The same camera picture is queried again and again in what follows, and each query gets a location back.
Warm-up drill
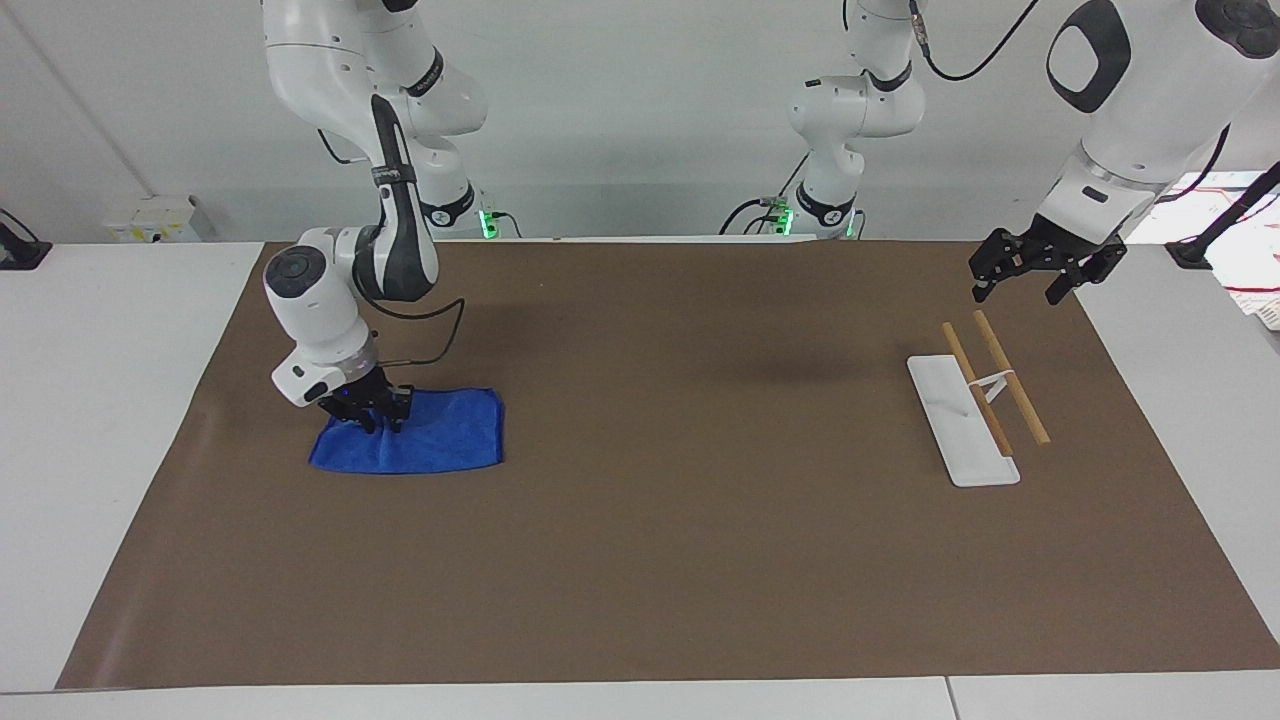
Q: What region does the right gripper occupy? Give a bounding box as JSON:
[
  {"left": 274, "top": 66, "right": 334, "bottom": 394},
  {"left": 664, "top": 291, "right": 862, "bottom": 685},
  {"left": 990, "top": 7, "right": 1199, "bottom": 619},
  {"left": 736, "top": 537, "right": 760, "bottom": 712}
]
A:
[{"left": 317, "top": 367, "right": 414, "bottom": 436}]

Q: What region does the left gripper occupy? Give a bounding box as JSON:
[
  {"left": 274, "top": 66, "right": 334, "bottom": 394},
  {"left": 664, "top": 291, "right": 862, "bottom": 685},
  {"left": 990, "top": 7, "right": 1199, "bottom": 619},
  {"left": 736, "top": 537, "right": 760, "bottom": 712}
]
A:
[{"left": 967, "top": 214, "right": 1129, "bottom": 307}]

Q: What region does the blue towel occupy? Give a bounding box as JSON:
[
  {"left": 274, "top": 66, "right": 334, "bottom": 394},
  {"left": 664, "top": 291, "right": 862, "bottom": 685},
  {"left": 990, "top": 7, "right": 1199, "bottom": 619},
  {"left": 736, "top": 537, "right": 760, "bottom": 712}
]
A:
[{"left": 308, "top": 387, "right": 506, "bottom": 476}]

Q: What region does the white rack with wooden rods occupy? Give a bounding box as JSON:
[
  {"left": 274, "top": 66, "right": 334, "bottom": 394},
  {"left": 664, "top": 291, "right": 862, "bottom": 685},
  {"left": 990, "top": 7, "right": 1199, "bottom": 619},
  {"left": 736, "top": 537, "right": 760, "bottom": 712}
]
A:
[{"left": 906, "top": 309, "right": 1052, "bottom": 489}]

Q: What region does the black stand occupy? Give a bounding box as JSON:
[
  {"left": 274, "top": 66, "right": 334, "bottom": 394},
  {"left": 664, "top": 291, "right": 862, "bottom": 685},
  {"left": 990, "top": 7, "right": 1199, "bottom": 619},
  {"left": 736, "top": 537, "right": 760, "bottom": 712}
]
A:
[
  {"left": 1164, "top": 160, "right": 1280, "bottom": 270},
  {"left": 0, "top": 207, "right": 54, "bottom": 272}
]

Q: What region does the black cable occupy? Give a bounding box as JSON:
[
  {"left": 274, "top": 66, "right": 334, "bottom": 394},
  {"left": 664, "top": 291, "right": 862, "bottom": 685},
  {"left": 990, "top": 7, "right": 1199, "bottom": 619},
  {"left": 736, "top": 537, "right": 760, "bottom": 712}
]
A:
[
  {"left": 718, "top": 150, "right": 813, "bottom": 237},
  {"left": 1154, "top": 124, "right": 1232, "bottom": 207},
  {"left": 368, "top": 297, "right": 467, "bottom": 367},
  {"left": 316, "top": 126, "right": 367, "bottom": 167},
  {"left": 908, "top": 0, "right": 1042, "bottom": 83}
]

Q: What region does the white wall box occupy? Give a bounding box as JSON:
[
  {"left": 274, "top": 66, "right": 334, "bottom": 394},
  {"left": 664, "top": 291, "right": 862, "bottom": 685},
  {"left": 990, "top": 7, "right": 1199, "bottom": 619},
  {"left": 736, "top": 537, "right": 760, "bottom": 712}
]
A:
[{"left": 104, "top": 194, "right": 217, "bottom": 244}]

